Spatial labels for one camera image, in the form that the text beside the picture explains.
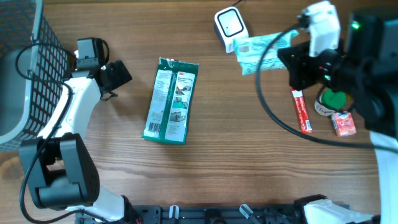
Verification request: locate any green gloves package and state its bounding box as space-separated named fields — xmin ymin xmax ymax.
xmin=142 ymin=57 xmax=199 ymax=145

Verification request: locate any green white round can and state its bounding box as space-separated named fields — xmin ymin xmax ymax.
xmin=314 ymin=89 xmax=347 ymax=116

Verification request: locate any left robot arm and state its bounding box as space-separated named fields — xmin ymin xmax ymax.
xmin=19 ymin=37 xmax=142 ymax=223

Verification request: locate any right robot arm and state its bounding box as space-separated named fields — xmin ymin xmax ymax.
xmin=277 ymin=6 xmax=397 ymax=223

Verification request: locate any grey plastic mesh basket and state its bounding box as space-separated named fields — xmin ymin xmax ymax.
xmin=1 ymin=0 xmax=70 ymax=152

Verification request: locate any white barcode scanner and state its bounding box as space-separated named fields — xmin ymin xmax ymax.
xmin=214 ymin=6 xmax=249 ymax=54

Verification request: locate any black left camera cable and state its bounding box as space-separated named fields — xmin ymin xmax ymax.
xmin=14 ymin=39 xmax=111 ymax=224

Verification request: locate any light green wipes pack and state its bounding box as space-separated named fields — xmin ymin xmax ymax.
xmin=233 ymin=30 xmax=299 ymax=76

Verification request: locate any red white stick sachet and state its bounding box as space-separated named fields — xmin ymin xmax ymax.
xmin=291 ymin=89 xmax=313 ymax=134

